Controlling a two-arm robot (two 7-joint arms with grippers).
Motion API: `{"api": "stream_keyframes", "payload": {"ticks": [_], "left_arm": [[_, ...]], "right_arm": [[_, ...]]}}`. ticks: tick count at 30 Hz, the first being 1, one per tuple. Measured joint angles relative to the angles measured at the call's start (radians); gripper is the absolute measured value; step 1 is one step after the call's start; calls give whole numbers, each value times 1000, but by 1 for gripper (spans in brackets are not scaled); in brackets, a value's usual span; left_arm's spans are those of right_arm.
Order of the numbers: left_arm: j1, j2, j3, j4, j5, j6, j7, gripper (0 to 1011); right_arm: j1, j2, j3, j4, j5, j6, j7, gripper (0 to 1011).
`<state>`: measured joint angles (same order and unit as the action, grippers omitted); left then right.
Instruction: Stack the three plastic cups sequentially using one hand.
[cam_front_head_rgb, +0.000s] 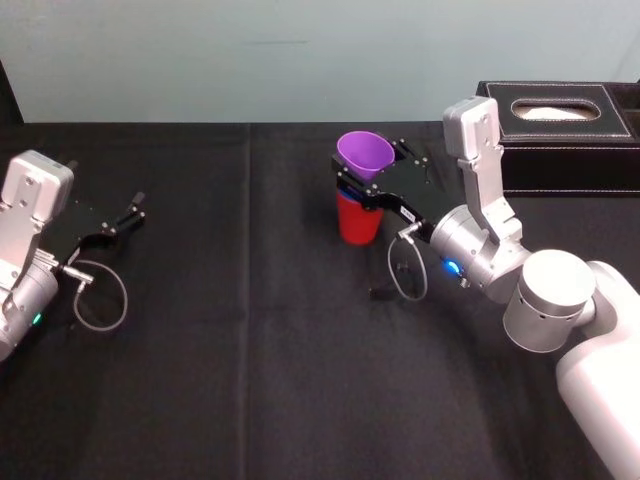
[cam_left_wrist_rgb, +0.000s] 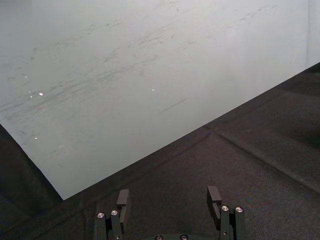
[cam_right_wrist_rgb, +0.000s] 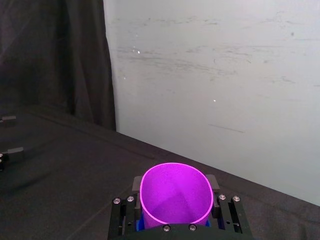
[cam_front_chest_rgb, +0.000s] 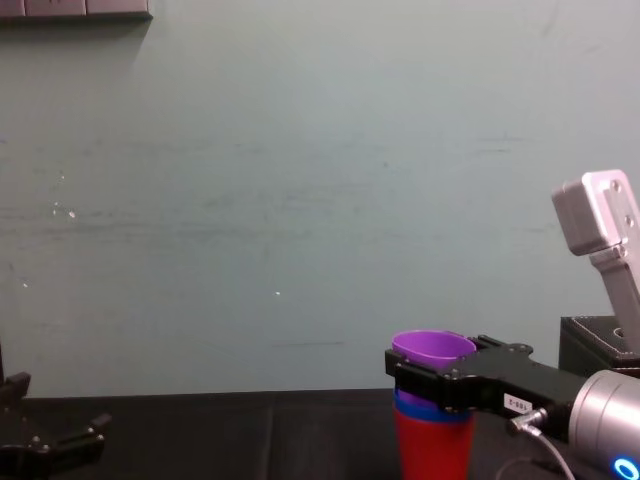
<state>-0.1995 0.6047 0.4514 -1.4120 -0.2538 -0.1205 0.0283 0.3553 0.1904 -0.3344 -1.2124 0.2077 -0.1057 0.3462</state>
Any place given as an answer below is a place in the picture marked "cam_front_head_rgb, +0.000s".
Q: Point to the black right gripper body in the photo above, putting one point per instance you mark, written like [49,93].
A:
[417,192]

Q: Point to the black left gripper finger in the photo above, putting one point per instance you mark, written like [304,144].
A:
[134,220]
[138,197]

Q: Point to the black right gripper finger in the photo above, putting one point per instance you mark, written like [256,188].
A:
[404,150]
[356,186]

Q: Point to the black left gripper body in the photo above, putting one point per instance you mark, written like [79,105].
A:
[87,225]

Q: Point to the purple plastic cup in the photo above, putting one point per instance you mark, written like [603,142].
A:
[365,155]

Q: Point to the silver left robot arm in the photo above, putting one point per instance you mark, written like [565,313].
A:
[25,210]

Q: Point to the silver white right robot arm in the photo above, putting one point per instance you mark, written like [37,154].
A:
[545,295]

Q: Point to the blue plastic cup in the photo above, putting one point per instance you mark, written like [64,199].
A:
[347,193]

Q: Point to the red plastic cup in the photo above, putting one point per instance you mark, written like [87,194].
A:
[357,222]

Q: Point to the black panel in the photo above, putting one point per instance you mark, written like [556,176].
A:
[9,100]

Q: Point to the white tissue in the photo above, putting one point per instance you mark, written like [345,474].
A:
[555,113]

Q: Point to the black leather tissue box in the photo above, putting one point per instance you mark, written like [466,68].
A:
[570,155]

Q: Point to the black table cloth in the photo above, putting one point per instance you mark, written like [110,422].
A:
[250,350]

